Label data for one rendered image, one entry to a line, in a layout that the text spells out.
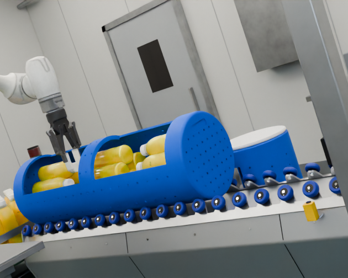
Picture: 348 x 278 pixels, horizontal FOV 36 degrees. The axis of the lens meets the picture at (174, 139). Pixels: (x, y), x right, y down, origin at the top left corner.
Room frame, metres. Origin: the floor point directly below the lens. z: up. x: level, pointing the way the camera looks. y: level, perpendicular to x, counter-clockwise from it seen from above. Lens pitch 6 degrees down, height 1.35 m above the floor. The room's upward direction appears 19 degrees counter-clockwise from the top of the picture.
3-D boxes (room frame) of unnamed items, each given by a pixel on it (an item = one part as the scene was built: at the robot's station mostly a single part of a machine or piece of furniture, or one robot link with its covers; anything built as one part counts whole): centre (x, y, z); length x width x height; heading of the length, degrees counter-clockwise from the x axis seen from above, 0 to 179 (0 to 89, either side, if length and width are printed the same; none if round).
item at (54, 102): (2.06, 0.39, 1.41); 0.09 x 0.09 x 0.06
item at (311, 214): (1.35, -0.29, 0.92); 0.08 x 0.03 x 0.05; 141
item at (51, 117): (2.06, 0.40, 1.34); 0.08 x 0.07 x 0.09; 141
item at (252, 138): (2.09, -0.29, 1.03); 0.28 x 0.28 x 0.01
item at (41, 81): (2.07, 0.40, 1.52); 0.13 x 0.11 x 0.16; 44
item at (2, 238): (2.30, 0.69, 0.96); 0.40 x 0.01 x 0.03; 141
